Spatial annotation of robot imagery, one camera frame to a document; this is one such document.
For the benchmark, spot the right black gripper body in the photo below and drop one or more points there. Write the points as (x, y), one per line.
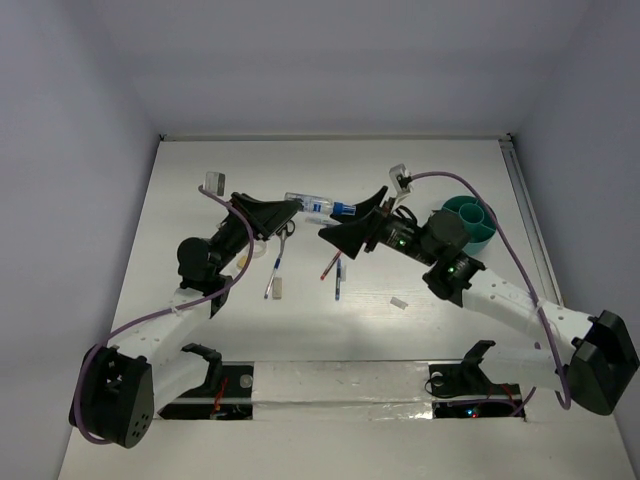
(397, 232)

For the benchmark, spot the blue pen with clip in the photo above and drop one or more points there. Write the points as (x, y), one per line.
(339, 278)

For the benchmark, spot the blue grip clear pen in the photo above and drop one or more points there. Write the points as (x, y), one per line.
(271, 280)

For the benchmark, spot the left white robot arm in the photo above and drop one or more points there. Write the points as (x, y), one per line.
(144, 365)

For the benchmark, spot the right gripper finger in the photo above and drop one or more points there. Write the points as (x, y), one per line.
(363, 208)
(349, 238)

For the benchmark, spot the red pen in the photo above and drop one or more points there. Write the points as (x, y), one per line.
(330, 265)

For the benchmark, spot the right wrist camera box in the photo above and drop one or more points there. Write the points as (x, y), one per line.
(401, 179)

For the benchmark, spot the clear tape roll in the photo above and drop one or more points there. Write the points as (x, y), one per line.
(259, 250)

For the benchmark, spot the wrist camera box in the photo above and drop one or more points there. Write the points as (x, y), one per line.
(215, 183)
(401, 179)

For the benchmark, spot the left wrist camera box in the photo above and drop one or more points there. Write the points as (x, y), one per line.
(215, 183)

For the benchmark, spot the correction fluid bottle blue cap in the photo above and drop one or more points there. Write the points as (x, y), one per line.
(321, 205)

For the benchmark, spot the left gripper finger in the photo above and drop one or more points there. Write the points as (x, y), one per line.
(257, 199)
(271, 217)

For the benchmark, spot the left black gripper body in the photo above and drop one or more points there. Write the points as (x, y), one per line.
(234, 235)

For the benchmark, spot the teal round organizer container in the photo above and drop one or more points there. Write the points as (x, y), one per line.
(476, 220)

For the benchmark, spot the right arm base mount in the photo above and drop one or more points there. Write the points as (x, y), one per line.
(461, 390)

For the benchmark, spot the black handled scissors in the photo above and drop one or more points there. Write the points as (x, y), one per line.
(284, 234)

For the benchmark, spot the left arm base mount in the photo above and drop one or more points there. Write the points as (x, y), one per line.
(225, 393)

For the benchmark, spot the small white cap piece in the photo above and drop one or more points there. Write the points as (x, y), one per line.
(398, 303)

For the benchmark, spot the white rectangular eraser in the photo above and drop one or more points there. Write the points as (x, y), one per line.
(277, 289)

